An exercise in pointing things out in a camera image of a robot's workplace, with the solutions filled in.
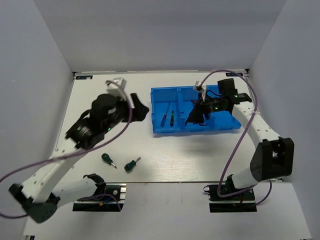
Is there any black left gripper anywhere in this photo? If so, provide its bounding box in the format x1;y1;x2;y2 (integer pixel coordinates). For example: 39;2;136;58
103;92;150;133

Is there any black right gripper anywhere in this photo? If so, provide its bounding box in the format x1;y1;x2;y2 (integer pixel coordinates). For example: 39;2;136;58
186;92;224;124

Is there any large brown hex key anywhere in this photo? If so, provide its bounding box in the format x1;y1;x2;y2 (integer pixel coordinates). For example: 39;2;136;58
190;101;204;125

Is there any black green precision screwdriver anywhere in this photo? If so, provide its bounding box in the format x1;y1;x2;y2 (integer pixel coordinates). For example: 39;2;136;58
170;110;174;127

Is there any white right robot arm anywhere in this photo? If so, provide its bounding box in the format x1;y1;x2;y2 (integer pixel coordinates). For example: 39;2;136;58
185;78;295;200

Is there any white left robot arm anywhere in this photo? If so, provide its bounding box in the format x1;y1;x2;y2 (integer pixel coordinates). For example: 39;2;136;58
8;93;149;224

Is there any blue plastic compartment bin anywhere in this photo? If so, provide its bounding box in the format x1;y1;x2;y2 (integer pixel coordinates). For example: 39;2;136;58
150;86;242;134

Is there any right corner label sticker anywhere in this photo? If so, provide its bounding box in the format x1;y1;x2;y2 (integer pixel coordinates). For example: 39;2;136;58
225;72;244;77

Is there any corner label sticker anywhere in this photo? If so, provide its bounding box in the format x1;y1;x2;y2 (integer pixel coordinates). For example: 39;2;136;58
225;72;244;77
75;75;93;80

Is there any green stubby screwdriver left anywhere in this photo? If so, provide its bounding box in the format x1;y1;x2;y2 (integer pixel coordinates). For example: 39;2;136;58
101;153;117;169

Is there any green stubby screwdriver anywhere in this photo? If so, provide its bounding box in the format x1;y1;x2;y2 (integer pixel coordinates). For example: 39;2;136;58
101;153;117;169
124;157;141;173

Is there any green stubby screwdriver right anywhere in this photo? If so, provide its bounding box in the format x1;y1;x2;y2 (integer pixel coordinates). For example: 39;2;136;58
124;157;141;173

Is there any left corner label sticker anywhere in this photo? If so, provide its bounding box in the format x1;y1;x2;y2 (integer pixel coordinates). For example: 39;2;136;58
75;75;93;80

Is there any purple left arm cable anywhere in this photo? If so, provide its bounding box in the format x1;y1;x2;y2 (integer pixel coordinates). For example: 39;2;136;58
0;79;135;218

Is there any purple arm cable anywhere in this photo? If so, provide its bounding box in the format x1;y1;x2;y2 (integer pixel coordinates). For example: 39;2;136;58
0;79;135;218
199;69;273;206

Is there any blue handled precision screwdriver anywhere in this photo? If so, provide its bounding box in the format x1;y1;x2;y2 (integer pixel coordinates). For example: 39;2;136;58
160;102;171;128

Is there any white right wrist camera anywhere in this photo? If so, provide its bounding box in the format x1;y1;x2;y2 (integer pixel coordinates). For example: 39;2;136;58
193;81;207;99

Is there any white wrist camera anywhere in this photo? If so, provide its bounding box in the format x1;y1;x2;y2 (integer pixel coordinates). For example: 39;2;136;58
105;77;127;99
193;81;207;99

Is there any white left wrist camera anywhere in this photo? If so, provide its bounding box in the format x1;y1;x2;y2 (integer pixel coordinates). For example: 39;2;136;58
105;77;127;99

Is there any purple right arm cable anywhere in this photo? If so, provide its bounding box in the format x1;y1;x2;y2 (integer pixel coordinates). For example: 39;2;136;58
199;69;273;206

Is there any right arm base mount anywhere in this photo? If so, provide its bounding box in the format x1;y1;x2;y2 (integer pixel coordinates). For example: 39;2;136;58
203;184;257;213

